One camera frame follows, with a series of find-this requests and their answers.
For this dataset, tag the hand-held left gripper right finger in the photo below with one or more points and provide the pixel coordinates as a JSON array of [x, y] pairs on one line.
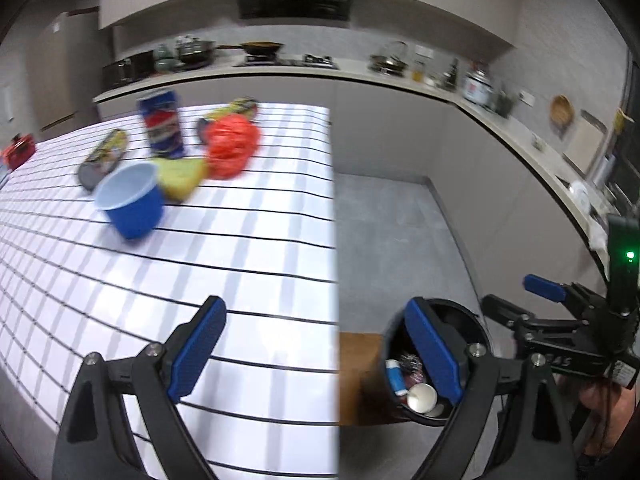
[[432, 350]]

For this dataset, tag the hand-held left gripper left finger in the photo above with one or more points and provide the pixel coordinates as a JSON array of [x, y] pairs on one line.
[[197, 350]]

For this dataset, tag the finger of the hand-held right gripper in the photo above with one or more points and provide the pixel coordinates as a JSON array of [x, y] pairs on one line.
[[520, 322], [545, 287]]

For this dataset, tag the steel wool scrubber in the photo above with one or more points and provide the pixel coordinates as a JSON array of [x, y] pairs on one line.
[[411, 362]]

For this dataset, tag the black bucket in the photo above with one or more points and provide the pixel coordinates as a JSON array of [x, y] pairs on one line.
[[470, 325]]

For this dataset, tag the blue plastic bowl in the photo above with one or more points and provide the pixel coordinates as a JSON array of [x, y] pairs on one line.
[[131, 205]]

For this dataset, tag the yellow green sponge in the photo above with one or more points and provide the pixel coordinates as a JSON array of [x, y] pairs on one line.
[[180, 177]]

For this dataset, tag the orange plastic bag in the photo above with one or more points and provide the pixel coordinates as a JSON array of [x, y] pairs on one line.
[[232, 145]]

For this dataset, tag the yellow black can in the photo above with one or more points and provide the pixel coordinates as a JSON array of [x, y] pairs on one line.
[[102, 157]]

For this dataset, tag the blue soda can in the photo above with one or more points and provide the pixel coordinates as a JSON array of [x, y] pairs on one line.
[[161, 122]]

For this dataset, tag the yellow-green snack packet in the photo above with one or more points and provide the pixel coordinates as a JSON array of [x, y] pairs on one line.
[[235, 108]]

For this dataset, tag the person's right hand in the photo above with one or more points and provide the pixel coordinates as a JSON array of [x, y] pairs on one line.
[[597, 402]]

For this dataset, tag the white dish cloth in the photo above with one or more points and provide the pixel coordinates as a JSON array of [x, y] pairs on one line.
[[597, 240]]

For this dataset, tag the wooden stool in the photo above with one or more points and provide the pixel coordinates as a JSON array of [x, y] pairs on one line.
[[360, 375]]

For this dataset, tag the white checked tablecloth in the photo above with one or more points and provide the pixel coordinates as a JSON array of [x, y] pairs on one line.
[[200, 260]]

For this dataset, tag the white plate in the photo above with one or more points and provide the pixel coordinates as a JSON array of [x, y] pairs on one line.
[[580, 193]]

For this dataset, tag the small grey bowl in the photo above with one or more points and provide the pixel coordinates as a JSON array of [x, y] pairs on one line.
[[537, 143]]

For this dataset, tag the white cutting board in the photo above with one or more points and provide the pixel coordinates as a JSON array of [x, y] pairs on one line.
[[586, 140]]

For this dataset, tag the yellow hanging item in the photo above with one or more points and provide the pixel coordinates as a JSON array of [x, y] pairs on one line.
[[623, 117]]

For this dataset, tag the round bamboo strainer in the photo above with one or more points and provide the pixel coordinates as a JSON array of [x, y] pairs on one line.
[[561, 111]]

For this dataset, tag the black utensil holder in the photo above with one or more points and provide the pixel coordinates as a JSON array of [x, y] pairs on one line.
[[502, 105]]

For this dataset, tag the white rice cooker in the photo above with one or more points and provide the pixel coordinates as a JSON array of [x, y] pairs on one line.
[[479, 85]]

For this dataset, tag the grey kitchen counter cabinets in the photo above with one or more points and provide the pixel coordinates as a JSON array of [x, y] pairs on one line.
[[400, 130]]

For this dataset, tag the dark glass bottle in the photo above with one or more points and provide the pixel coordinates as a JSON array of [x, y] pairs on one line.
[[454, 76]]

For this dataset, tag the yellow oil bottle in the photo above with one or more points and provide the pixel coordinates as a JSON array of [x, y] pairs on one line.
[[417, 72]]

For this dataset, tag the small red appliance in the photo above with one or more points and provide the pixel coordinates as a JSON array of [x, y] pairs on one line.
[[17, 152]]

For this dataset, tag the black microwave oven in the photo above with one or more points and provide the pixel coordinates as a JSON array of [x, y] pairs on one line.
[[127, 69]]

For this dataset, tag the black lidded pot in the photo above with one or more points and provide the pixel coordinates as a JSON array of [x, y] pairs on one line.
[[195, 52]]

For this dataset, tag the green ceramic vase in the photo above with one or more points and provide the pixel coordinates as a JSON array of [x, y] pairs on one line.
[[162, 52]]

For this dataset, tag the black gas stove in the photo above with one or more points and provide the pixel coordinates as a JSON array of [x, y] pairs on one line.
[[295, 61]]

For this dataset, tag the brown wok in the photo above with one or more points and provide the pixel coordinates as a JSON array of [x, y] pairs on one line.
[[261, 49]]

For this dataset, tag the beige refrigerator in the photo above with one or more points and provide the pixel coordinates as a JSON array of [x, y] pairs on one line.
[[60, 70]]

